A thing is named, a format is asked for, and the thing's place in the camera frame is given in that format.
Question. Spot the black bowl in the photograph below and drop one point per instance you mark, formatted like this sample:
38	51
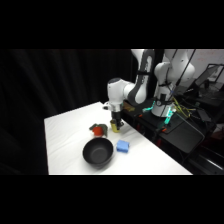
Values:
97	152

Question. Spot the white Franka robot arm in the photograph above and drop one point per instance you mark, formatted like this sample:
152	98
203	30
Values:
116	90

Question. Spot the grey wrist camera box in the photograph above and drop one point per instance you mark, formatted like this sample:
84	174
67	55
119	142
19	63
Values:
106	106

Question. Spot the red radish plush toy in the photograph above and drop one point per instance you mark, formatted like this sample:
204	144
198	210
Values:
97	130

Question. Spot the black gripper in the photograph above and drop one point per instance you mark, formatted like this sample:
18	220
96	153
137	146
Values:
117	116

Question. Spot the yellow-brown wrist attachment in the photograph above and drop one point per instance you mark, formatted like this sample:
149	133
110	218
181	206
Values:
129	107

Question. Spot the yellow plastic cup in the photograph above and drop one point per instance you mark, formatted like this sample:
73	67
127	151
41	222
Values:
116	128

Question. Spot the black laptop screen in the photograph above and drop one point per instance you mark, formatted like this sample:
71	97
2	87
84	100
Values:
208	76

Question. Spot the green status light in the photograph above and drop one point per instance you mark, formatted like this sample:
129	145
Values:
166	115

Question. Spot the black robot stand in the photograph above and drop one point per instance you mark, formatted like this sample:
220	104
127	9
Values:
186	133

